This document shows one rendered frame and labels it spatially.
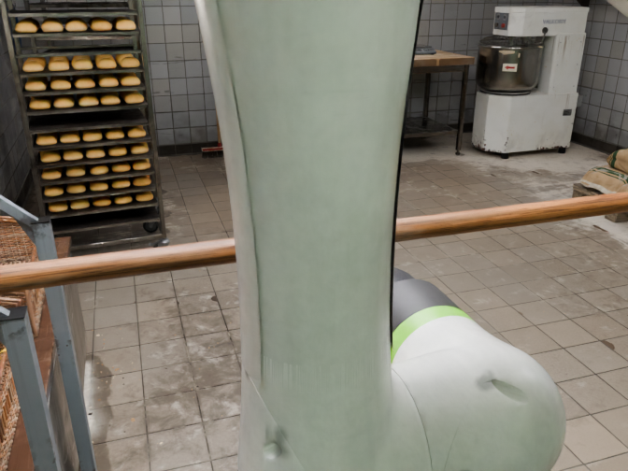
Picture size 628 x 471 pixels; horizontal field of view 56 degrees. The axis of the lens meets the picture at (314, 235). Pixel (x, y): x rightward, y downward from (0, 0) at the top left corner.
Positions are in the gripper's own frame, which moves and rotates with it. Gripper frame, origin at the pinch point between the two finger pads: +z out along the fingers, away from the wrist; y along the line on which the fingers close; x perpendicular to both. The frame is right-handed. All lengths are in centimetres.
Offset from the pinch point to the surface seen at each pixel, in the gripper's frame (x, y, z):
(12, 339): -46, 29, 38
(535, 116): 337, 80, 388
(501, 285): 161, 119, 174
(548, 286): 184, 119, 165
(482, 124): 295, 89, 408
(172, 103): 22, 71, 499
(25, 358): -45, 33, 38
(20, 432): -53, 62, 54
